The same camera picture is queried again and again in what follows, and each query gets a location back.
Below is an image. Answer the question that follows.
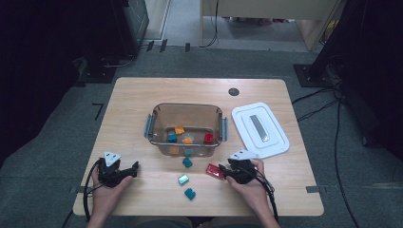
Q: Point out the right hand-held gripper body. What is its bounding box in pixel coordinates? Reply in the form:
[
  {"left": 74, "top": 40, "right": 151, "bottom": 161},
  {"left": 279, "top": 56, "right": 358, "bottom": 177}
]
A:
[{"left": 225, "top": 149, "right": 259, "bottom": 185}]

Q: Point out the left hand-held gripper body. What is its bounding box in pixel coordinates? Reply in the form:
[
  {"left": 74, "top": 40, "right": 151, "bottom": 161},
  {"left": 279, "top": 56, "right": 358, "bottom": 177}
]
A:
[{"left": 96, "top": 150, "right": 128, "bottom": 188}]

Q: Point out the long red building block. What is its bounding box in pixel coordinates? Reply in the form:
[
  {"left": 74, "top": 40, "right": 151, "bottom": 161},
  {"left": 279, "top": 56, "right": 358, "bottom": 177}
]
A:
[{"left": 204, "top": 162, "right": 225, "bottom": 181}]

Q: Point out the white box lid grey handle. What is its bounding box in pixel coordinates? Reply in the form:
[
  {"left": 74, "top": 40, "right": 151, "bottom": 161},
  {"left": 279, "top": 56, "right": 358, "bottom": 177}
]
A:
[{"left": 231, "top": 102, "right": 291, "bottom": 160}]

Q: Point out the transparent brown storage box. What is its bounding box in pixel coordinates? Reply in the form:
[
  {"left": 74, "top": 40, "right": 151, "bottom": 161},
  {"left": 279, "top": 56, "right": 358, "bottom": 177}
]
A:
[{"left": 143, "top": 103, "right": 230, "bottom": 159}]

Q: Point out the person's right hand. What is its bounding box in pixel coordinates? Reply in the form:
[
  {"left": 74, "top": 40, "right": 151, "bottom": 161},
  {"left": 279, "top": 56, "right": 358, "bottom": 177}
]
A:
[{"left": 225, "top": 159, "right": 271, "bottom": 214}]

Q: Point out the person's left hand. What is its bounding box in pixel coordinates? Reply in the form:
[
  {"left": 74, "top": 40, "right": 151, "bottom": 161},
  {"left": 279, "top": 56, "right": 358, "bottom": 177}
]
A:
[{"left": 90, "top": 173, "right": 134, "bottom": 219}]

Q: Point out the black stand base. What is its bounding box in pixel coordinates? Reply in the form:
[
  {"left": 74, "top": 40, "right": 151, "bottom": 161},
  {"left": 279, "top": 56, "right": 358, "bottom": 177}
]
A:
[{"left": 79, "top": 56, "right": 118, "bottom": 85}]

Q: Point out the black curtain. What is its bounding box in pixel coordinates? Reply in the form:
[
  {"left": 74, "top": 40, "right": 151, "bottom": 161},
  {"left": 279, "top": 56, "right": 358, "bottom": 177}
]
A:
[
  {"left": 0, "top": 0, "right": 129, "bottom": 165},
  {"left": 317, "top": 0, "right": 403, "bottom": 160}
]

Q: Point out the dark cabinet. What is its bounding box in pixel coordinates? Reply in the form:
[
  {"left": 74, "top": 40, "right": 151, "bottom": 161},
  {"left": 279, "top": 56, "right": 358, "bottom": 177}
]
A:
[{"left": 122, "top": 0, "right": 150, "bottom": 56}]

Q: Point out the light wooden desk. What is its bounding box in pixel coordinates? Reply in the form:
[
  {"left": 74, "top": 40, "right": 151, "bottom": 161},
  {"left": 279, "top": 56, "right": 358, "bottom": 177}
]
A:
[{"left": 199, "top": 0, "right": 345, "bottom": 51}]

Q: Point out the yellow object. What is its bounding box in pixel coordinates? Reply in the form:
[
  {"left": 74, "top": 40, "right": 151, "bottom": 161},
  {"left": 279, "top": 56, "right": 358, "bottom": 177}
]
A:
[{"left": 324, "top": 20, "right": 338, "bottom": 42}]

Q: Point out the left hand-held gripper black cable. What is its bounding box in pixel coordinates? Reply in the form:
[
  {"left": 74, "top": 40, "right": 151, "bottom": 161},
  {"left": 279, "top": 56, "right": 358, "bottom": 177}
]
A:
[{"left": 83, "top": 158, "right": 103, "bottom": 222}]

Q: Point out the hand-held gripper black cable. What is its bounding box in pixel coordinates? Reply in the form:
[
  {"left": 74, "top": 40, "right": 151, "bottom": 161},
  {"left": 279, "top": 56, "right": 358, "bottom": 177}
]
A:
[
  {"left": 83, "top": 158, "right": 103, "bottom": 222},
  {"left": 248, "top": 166, "right": 280, "bottom": 223}
]

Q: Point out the right hand-held gripper black cable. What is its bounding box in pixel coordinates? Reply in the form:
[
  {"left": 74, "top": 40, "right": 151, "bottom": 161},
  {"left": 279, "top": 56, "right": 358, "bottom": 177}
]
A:
[{"left": 248, "top": 166, "right": 280, "bottom": 223}]

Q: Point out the long black floor cable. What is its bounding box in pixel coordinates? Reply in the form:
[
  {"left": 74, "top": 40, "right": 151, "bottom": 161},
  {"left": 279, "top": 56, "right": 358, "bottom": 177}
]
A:
[{"left": 334, "top": 101, "right": 360, "bottom": 228}]

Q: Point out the grey floor cable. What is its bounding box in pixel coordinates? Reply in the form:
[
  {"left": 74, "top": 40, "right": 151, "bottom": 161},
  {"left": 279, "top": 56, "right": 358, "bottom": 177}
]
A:
[{"left": 103, "top": 54, "right": 137, "bottom": 68}]

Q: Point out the black stand base plate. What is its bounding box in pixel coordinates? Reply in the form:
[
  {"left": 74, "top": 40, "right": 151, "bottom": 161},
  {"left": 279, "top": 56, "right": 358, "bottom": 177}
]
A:
[{"left": 293, "top": 64, "right": 334, "bottom": 88}]

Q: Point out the hanging black cable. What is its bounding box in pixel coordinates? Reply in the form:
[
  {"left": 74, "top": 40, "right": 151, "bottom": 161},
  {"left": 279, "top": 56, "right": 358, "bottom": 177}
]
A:
[{"left": 202, "top": 0, "right": 221, "bottom": 49}]

